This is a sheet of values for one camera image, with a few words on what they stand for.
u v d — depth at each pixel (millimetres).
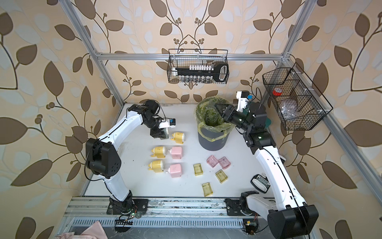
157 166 817
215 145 961
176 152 868
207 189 805
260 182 808
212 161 908
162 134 783
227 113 596
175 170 799
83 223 707
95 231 680
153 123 735
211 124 744
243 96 604
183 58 912
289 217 362
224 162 896
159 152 866
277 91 806
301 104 723
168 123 766
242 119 573
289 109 698
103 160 476
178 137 940
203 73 848
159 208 753
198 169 875
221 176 845
